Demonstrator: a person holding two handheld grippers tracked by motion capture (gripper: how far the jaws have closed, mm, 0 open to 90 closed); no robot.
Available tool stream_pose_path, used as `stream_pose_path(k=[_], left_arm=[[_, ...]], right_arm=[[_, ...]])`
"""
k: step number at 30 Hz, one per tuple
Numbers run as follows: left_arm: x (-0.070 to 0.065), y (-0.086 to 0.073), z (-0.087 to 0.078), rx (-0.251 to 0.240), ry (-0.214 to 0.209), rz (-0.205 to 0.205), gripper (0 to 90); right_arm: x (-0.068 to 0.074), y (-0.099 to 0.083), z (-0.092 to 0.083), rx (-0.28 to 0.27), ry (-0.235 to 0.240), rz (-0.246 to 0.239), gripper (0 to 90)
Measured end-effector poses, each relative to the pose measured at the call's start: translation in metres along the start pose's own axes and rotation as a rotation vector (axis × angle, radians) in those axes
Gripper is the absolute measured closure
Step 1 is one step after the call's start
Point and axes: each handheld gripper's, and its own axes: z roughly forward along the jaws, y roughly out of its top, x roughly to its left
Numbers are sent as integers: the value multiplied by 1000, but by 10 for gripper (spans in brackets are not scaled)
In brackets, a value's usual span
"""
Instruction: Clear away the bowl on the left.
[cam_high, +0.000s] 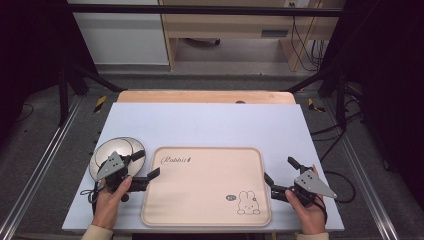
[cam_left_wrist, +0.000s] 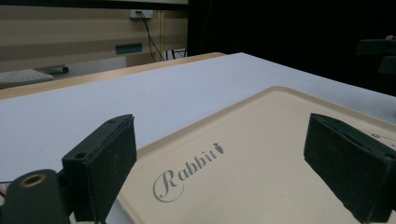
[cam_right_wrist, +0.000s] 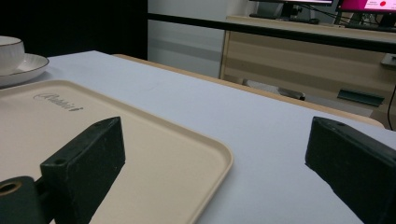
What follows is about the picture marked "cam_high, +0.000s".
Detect beige tray with rabbit print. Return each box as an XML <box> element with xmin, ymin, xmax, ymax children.
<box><xmin>140</xmin><ymin>146</ymin><xmax>272</xmax><ymax>228</ymax></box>

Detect thin black floor cable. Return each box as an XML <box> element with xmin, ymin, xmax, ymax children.
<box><xmin>14</xmin><ymin>102</ymin><xmax>35</xmax><ymax>123</ymax></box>

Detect black curtain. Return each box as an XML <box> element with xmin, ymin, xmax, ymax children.
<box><xmin>319</xmin><ymin>0</ymin><xmax>424</xmax><ymax>203</ymax></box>
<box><xmin>0</xmin><ymin>0</ymin><xmax>98</xmax><ymax>143</ymax></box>

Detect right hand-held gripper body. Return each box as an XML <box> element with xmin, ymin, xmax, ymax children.
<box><xmin>271</xmin><ymin>164</ymin><xmax>338</xmax><ymax>206</ymax></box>

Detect person's left hand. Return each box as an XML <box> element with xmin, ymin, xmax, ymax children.
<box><xmin>92</xmin><ymin>175</ymin><xmax>133</xmax><ymax>231</ymax></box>

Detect grey round plate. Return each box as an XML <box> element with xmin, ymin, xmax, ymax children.
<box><xmin>93</xmin><ymin>137</ymin><xmax>135</xmax><ymax>174</ymax></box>
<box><xmin>88</xmin><ymin>136</ymin><xmax>147</xmax><ymax>183</ymax></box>

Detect black metal stand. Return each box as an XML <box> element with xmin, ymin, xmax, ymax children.
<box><xmin>57</xmin><ymin>59</ymin><xmax>125</xmax><ymax>127</ymax></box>
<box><xmin>285</xmin><ymin>65</ymin><xmax>348</xmax><ymax>130</ymax></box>

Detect white cabinet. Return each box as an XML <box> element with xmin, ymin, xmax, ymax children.
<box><xmin>67</xmin><ymin>0</ymin><xmax>170</xmax><ymax>66</ymax></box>

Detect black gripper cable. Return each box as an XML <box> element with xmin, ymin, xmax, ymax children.
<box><xmin>319</xmin><ymin>170</ymin><xmax>357</xmax><ymax>205</ymax></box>
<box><xmin>79</xmin><ymin>181</ymin><xmax>102</xmax><ymax>215</ymax></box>

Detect yellow black tape marker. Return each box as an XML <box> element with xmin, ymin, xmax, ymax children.
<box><xmin>307</xmin><ymin>97</ymin><xmax>327</xmax><ymax>113</ymax></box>
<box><xmin>93</xmin><ymin>95</ymin><xmax>108</xmax><ymax>114</ymax></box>

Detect black hanging cables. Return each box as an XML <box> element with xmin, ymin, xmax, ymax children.
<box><xmin>290</xmin><ymin>15</ymin><xmax>327</xmax><ymax>73</ymax></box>

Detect black floor cables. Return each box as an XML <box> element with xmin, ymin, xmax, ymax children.
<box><xmin>309</xmin><ymin>110</ymin><xmax>363</xmax><ymax>163</ymax></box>

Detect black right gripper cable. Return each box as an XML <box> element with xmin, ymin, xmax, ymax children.
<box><xmin>319</xmin><ymin>170</ymin><xmax>357</xmax><ymax>205</ymax></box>

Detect black horizontal frame bar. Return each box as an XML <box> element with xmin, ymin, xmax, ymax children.
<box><xmin>65</xmin><ymin>3</ymin><xmax>345</xmax><ymax>18</ymax></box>

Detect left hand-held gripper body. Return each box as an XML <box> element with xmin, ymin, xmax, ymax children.
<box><xmin>96</xmin><ymin>151</ymin><xmax>148</xmax><ymax>203</ymax></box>

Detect light wooden desk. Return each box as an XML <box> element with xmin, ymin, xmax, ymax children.
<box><xmin>157</xmin><ymin>0</ymin><xmax>347</xmax><ymax>73</ymax></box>

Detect person's right hand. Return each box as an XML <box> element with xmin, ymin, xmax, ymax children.
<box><xmin>284</xmin><ymin>165</ymin><xmax>328</xmax><ymax>236</ymax></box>

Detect aluminium floor rail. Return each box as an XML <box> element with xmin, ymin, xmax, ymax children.
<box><xmin>0</xmin><ymin>95</ymin><xmax>85</xmax><ymax>240</ymax></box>
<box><xmin>324</xmin><ymin>99</ymin><xmax>402</xmax><ymax>240</ymax></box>

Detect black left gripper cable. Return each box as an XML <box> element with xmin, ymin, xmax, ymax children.
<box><xmin>79</xmin><ymin>181</ymin><xmax>102</xmax><ymax>215</ymax></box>

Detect dark object under desk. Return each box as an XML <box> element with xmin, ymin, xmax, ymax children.
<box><xmin>184</xmin><ymin>37</ymin><xmax>222</xmax><ymax>47</ymax></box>

